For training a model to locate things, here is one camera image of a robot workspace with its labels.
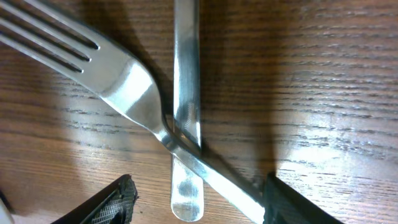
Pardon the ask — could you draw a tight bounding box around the silver fork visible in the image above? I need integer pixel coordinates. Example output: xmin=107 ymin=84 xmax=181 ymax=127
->
xmin=1 ymin=1 xmax=266 ymax=223

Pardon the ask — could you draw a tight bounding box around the silver tablespoon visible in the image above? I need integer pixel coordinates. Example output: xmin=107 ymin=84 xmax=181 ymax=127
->
xmin=170 ymin=0 xmax=204 ymax=222

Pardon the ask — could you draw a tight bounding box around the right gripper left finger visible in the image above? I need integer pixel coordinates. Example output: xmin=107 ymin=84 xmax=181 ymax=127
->
xmin=53 ymin=174 xmax=138 ymax=224

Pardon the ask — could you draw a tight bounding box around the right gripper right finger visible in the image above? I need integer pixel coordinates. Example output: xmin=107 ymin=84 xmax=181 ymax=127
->
xmin=263 ymin=172 xmax=343 ymax=224

